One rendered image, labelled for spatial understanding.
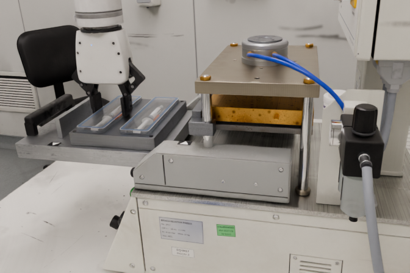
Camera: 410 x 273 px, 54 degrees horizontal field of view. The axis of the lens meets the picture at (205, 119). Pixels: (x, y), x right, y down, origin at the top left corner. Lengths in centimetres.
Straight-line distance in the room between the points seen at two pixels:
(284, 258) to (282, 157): 17
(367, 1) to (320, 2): 168
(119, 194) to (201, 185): 42
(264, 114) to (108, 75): 31
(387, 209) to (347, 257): 9
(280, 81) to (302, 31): 165
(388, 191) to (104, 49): 54
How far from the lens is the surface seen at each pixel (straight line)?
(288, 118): 63
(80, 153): 76
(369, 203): 43
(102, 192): 104
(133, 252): 75
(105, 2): 74
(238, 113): 63
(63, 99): 92
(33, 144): 81
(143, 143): 70
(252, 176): 61
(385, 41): 54
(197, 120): 62
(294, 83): 58
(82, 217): 96
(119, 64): 75
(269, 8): 223
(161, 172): 64
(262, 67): 66
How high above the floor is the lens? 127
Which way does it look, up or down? 22 degrees down
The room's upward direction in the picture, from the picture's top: 2 degrees counter-clockwise
